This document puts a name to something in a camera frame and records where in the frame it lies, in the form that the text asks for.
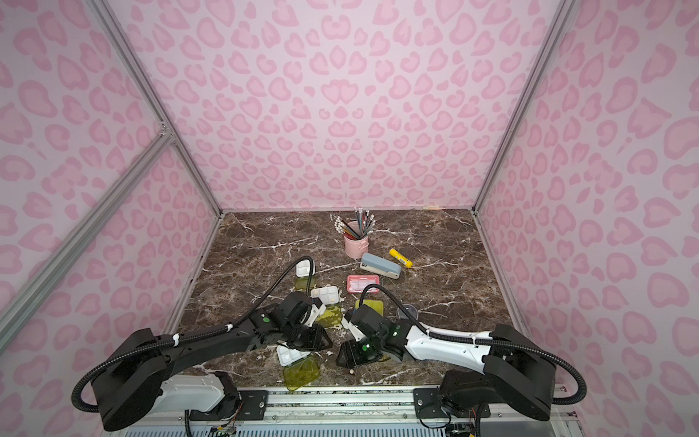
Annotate pencils in cup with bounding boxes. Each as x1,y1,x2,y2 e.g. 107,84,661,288
333,208,375,240

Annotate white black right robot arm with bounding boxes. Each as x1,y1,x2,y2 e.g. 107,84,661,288
337,305,555,422

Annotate pink red rectangular pillbox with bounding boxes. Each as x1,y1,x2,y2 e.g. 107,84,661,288
346,275,380,294

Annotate pink pencil cup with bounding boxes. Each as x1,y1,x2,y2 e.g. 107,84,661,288
344,221,370,260

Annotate green pillbox front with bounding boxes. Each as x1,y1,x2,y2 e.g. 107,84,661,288
276,345,320,391

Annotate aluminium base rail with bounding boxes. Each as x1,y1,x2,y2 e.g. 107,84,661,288
119,385,584,436

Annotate grey blue stapler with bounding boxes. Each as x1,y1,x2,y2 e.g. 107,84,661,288
360,253,402,280

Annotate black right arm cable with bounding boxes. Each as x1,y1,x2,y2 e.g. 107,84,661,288
357,283,588,437

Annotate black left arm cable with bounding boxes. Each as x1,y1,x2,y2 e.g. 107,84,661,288
70,255,316,437

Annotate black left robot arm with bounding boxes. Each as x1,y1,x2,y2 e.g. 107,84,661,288
71,291,332,432

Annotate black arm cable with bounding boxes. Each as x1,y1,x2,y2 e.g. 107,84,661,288
357,283,588,437
70,255,316,437

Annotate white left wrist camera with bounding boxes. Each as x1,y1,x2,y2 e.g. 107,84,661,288
304,303,326,327

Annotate green pillbox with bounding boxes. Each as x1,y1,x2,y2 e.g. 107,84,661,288
354,299,384,316
311,286,342,328
276,345,320,391
294,260,316,291

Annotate yellow glue stick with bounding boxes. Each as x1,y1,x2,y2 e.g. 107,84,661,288
390,249,413,269

